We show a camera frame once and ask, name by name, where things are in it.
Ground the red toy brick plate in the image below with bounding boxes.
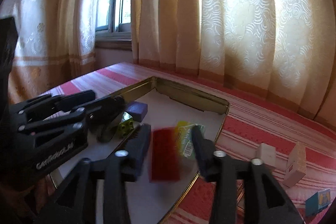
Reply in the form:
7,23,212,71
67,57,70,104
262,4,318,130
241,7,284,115
149,127,180,182

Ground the blue printed toy brick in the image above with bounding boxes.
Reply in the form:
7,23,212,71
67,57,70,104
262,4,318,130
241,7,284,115
305,189,331,217

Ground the yellow-green toy brick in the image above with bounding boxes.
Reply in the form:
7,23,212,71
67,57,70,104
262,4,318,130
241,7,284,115
97,112,134,143

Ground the white cardboard box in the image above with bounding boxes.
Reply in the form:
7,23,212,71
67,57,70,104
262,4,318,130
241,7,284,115
283,142,306,188

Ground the white charger plug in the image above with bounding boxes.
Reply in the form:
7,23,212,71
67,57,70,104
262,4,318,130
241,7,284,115
256,143,276,170

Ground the purple toy brick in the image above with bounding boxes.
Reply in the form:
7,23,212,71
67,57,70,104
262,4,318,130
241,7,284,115
125,101,147,122

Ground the striped red bed cover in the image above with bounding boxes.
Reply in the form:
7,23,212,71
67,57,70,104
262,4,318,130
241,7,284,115
50,63,335,212

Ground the green yellow packet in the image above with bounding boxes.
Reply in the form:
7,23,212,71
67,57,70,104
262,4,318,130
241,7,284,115
175,121,205,160

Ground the gold metal tin box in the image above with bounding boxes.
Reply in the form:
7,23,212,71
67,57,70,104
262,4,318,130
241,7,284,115
48,76,231,224

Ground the cream patterned curtain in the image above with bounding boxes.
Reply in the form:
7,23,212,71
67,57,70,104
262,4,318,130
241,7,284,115
1,0,335,129

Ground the window frame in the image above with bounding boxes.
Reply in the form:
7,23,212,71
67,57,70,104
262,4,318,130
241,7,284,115
96,0,131,50

